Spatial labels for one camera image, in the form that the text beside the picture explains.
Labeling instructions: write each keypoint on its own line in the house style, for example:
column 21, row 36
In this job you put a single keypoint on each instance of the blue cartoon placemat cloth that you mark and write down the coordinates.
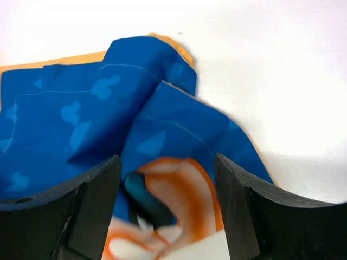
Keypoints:
column 137, row 101

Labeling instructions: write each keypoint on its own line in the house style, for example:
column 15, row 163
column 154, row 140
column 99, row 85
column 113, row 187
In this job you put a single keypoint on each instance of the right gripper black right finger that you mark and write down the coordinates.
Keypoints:
column 263, row 221

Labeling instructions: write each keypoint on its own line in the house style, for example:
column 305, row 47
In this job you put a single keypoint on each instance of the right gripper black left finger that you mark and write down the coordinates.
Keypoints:
column 67, row 221

